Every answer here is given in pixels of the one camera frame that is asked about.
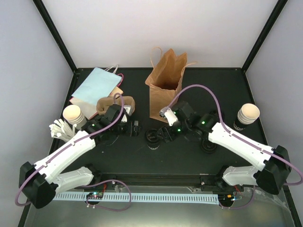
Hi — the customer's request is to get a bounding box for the single black sleeved cup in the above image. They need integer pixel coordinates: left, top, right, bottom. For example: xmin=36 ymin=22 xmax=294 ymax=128
xmin=147 ymin=140 xmax=160 ymax=150

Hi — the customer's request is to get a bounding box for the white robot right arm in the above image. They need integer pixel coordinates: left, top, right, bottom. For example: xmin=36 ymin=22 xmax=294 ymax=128
xmin=158 ymin=101 xmax=292 ymax=195

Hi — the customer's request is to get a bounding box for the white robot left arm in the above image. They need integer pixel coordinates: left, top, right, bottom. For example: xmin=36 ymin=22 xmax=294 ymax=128
xmin=18 ymin=104 xmax=140 ymax=209

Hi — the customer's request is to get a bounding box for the black coffee cup lid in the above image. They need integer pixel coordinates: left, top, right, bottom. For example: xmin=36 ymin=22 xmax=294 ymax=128
xmin=200 ymin=140 xmax=217 ymax=154

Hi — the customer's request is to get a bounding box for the brown pulp cup carrier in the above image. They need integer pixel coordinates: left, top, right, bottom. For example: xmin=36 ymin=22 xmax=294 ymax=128
xmin=96 ymin=96 xmax=135 ymax=116

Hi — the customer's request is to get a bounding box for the small brown paper bag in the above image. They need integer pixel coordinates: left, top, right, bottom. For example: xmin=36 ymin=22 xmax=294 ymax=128
xmin=109 ymin=87 xmax=123 ymax=97

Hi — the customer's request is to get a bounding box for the light blue paper bag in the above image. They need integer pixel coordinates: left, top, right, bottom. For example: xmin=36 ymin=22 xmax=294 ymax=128
xmin=72 ymin=68 xmax=121 ymax=105

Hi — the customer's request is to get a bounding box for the left paper cup stack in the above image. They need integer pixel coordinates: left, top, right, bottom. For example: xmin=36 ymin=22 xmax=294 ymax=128
xmin=62 ymin=105 xmax=87 ymax=127

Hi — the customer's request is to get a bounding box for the paper cup stack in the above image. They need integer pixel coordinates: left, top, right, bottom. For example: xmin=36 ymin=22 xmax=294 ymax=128
xmin=62 ymin=105 xmax=87 ymax=127
xmin=233 ymin=103 xmax=260 ymax=131

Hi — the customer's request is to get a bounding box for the white plastic cutlery bundle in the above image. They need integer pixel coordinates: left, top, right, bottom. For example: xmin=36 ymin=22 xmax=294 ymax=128
xmin=49 ymin=119 xmax=76 ymax=142

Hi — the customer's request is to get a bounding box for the right paper cup stack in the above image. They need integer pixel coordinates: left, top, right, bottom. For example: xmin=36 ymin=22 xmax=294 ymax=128
xmin=233 ymin=103 xmax=260 ymax=131

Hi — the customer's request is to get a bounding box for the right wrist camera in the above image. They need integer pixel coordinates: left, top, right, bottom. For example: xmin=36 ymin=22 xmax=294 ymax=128
xmin=159 ymin=106 xmax=178 ymax=126

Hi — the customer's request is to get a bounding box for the black aluminium rail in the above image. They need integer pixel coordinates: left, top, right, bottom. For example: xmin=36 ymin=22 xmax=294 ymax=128
xmin=97 ymin=173 xmax=226 ymax=189

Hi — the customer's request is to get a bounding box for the light blue cable duct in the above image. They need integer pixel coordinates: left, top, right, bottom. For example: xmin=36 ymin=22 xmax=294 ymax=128
xmin=54 ymin=192 xmax=219 ymax=205

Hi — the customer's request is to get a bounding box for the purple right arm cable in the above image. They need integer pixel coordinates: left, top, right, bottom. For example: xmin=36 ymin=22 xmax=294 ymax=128
xmin=165 ymin=84 xmax=303 ymax=211

